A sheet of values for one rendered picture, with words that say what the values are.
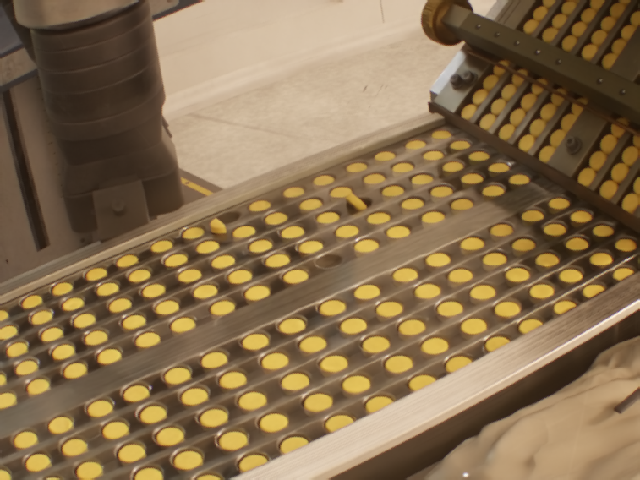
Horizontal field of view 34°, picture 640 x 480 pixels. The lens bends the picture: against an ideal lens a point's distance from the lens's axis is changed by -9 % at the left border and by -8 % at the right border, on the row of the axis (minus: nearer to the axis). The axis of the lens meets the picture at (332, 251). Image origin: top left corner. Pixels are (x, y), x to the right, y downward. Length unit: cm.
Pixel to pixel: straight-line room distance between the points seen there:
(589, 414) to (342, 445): 10
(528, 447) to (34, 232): 150
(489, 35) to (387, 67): 257
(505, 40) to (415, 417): 25
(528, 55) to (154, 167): 23
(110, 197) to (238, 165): 211
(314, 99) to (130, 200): 241
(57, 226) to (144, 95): 121
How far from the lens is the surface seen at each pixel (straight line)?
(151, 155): 65
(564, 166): 57
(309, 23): 323
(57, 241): 185
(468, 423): 43
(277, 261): 53
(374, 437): 41
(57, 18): 60
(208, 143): 287
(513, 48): 59
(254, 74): 318
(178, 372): 47
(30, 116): 175
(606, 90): 54
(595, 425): 38
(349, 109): 293
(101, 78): 62
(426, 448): 42
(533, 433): 37
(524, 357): 44
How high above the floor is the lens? 123
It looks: 32 degrees down
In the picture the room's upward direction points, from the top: 8 degrees counter-clockwise
